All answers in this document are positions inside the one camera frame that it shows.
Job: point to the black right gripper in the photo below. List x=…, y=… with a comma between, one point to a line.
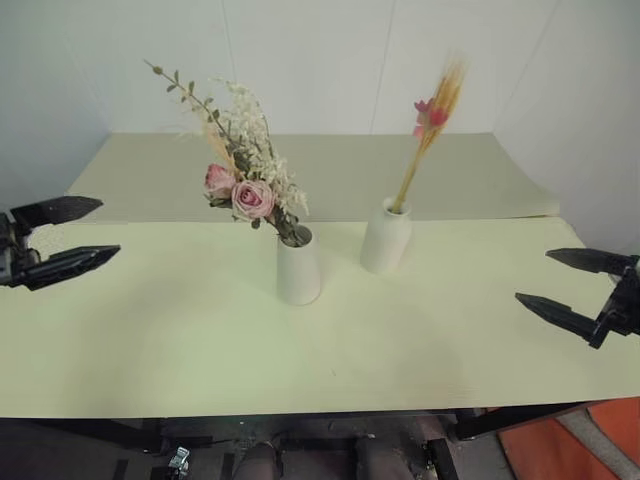
x=622, y=312

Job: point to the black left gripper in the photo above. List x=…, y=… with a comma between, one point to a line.
x=11, y=255

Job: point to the pink rose dried flower bouquet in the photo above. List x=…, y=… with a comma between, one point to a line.
x=247, y=197

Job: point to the wheat and red flower bouquet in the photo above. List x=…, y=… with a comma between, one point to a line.
x=430, y=130

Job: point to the orange cloth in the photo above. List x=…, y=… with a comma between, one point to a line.
x=575, y=445

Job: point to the pale yellow table sheet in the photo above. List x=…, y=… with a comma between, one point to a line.
x=200, y=340

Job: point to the white bottle-shaped vase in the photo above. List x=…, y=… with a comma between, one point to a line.
x=382, y=245

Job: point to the white cone-shaped vase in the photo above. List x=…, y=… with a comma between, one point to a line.
x=298, y=275

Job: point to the silver metal clamp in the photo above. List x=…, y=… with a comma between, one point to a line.
x=180, y=457

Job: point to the beige table sheet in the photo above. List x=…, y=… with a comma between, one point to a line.
x=340, y=170

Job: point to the dark rounded shape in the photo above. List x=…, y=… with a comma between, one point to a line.
x=257, y=462

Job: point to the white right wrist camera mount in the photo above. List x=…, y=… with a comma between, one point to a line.
x=636, y=264

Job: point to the black table frame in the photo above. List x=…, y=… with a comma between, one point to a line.
x=505, y=420

